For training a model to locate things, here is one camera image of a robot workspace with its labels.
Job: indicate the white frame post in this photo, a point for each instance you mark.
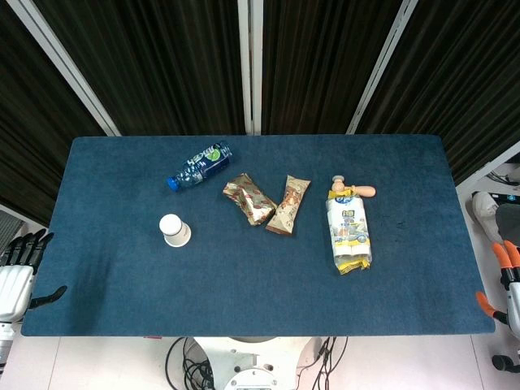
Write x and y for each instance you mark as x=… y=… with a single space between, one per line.
x=65 y=65
x=382 y=65
x=487 y=168
x=251 y=65

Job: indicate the black pleated curtain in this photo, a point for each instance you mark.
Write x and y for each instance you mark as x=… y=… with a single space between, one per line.
x=162 y=61
x=317 y=61
x=24 y=122
x=467 y=73

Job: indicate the blue plastic drink bottle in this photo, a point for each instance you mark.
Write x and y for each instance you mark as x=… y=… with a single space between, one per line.
x=201 y=164

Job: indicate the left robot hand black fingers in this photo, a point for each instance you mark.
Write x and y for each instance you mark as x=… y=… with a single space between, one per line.
x=14 y=286

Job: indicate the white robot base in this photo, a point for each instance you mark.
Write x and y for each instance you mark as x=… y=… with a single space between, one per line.
x=252 y=361

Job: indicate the white paper cup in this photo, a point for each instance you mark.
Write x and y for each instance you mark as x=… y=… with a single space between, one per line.
x=175 y=232

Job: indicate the beige snack bar wrapper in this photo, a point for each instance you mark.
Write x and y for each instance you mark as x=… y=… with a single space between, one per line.
x=288 y=205

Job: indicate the black electronics box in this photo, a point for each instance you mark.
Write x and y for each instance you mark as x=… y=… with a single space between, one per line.
x=508 y=198

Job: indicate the grey ribbed panel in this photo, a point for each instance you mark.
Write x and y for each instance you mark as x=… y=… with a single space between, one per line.
x=9 y=229

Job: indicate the black chair caster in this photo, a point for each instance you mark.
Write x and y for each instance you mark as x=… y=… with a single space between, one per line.
x=503 y=362

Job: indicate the white shoe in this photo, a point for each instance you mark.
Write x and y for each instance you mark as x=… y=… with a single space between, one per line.
x=484 y=209

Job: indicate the gold foil snack packet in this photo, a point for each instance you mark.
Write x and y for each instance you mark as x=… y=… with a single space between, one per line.
x=248 y=199

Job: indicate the blue fabric table mat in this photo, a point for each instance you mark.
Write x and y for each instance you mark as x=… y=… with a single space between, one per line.
x=260 y=284

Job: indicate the grey trouser leg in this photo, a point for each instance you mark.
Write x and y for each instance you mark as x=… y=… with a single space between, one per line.
x=510 y=223

